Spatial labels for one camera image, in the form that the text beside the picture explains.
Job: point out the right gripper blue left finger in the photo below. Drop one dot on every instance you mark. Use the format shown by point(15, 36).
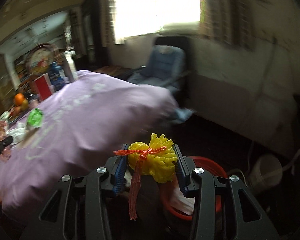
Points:
point(118, 173)

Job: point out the green snack wrapper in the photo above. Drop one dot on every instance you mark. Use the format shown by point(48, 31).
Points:
point(35, 118)

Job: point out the red plastic mesh basket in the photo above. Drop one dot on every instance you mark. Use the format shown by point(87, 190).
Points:
point(180, 204)

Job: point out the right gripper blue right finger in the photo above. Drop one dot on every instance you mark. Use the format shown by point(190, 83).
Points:
point(181, 171)

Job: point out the round framed embroidery picture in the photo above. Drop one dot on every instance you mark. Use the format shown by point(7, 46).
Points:
point(39, 59)

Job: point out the yellow foam fruit net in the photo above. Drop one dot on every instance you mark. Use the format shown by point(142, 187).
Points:
point(157, 159)

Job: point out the white plastic bag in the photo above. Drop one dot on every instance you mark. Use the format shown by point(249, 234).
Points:
point(18, 133)

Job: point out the red flat box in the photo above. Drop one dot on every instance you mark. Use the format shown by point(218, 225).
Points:
point(43, 87)

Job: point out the white plastic bucket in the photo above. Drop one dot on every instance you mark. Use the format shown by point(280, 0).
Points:
point(266, 173)

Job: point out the blue fish oil bottle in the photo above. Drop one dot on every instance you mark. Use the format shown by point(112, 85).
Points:
point(56, 76)

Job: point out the orange fruit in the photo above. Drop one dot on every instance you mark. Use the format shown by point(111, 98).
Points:
point(18, 99)

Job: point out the silver metal bottle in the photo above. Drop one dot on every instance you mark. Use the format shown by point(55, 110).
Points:
point(69, 67)

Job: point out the blue cushioned office chair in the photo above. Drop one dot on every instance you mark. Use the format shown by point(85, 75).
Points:
point(167, 66)

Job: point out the yellow pear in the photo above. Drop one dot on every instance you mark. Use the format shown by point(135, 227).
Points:
point(24, 105)

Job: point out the purple tablecloth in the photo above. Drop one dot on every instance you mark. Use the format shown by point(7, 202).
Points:
point(83, 124)

